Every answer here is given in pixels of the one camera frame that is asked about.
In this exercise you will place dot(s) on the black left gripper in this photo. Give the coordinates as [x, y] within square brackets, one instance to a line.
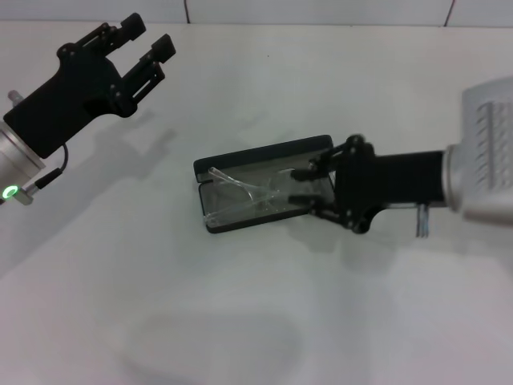
[72, 100]

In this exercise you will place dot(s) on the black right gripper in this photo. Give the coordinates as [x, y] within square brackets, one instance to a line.
[380, 180]

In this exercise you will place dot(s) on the black glasses case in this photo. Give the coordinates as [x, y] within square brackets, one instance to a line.
[256, 154]

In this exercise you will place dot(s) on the clear transparent glasses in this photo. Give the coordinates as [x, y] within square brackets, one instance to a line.
[240, 186]

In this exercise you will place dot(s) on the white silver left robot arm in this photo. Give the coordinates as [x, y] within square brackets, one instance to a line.
[16, 160]

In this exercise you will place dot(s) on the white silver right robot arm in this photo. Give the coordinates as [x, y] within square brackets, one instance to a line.
[453, 176]

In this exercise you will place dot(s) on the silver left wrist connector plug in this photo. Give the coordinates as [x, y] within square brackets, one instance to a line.
[14, 98]

